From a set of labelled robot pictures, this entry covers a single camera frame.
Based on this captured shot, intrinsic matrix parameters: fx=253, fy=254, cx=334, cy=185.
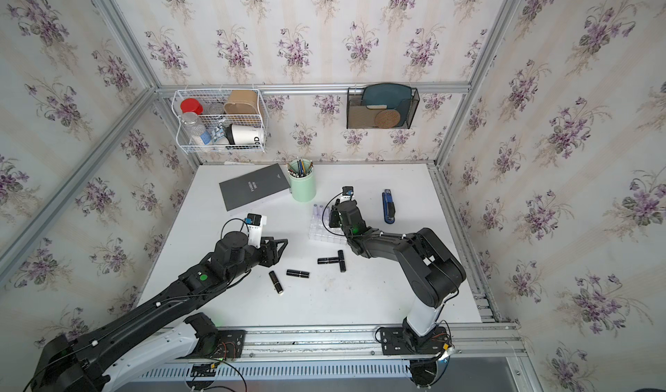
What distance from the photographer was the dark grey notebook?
1.04 m

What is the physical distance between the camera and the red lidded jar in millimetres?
915

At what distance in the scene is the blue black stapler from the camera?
100 cm

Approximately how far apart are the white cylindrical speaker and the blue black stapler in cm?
55

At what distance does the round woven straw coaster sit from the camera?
971mm

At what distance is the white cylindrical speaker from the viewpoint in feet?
3.09
